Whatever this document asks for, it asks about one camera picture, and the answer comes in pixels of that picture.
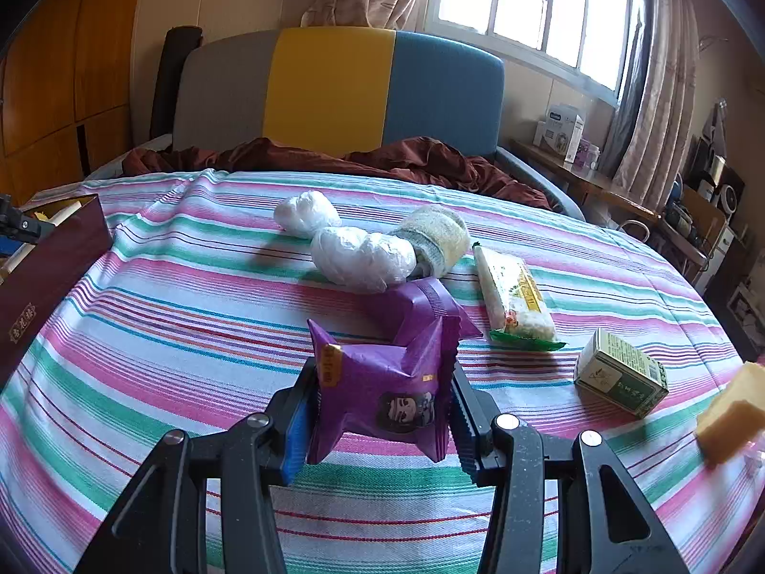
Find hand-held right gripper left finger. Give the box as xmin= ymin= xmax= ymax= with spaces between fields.
xmin=75 ymin=359 xmax=320 ymax=574

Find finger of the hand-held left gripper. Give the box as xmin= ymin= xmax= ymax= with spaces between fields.
xmin=0 ymin=194 xmax=57 ymax=246

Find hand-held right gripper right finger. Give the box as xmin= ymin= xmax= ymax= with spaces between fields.
xmin=448 ymin=362 xmax=688 ymax=574

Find gold tin box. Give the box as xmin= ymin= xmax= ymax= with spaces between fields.
xmin=0 ymin=193 xmax=114 ymax=386

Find purple snack packet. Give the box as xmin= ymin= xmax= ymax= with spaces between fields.
xmin=367 ymin=278 xmax=484 ymax=348
xmin=306 ymin=317 xmax=462 ymax=466

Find green yellow noodle packet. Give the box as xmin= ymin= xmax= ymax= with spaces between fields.
xmin=472 ymin=242 xmax=568 ymax=351

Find small green box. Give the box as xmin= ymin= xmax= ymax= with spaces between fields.
xmin=574 ymin=328 xmax=669 ymax=419

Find yellow sponge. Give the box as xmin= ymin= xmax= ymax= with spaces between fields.
xmin=696 ymin=362 xmax=765 ymax=467

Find wooden wardrobe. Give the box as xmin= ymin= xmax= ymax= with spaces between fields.
xmin=0 ymin=0 xmax=147 ymax=207

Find white plastic-wrapped bundle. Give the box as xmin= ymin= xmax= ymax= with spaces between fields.
xmin=309 ymin=226 xmax=418 ymax=294
xmin=273 ymin=190 xmax=343 ymax=233

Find cream grey rolled towel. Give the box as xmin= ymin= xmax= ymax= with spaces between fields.
xmin=394 ymin=204 xmax=471 ymax=279

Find black rolled mat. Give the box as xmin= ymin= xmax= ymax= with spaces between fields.
xmin=149 ymin=25 xmax=204 ymax=141

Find maroon blanket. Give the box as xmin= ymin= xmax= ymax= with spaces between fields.
xmin=122 ymin=136 xmax=554 ymax=211

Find wooden side table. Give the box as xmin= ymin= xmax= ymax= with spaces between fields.
xmin=511 ymin=140 xmax=661 ymax=228

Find white boxes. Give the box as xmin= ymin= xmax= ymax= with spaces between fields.
xmin=534 ymin=103 xmax=587 ymax=162

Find grey yellow blue headboard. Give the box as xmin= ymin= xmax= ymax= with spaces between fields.
xmin=172 ymin=27 xmax=506 ymax=159

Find black speaker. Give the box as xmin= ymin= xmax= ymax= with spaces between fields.
xmin=705 ymin=164 xmax=747 ymax=216

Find window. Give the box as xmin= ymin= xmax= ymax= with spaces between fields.
xmin=424 ymin=0 xmax=643 ymax=105

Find grey bed side rail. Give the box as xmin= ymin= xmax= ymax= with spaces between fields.
xmin=80 ymin=134 xmax=174 ymax=181
xmin=496 ymin=146 xmax=587 ymax=222

